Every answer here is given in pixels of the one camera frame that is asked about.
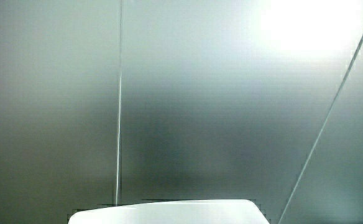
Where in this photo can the white rounded-corner platform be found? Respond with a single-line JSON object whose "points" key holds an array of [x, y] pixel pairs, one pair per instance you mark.
{"points": [[169, 214]]}

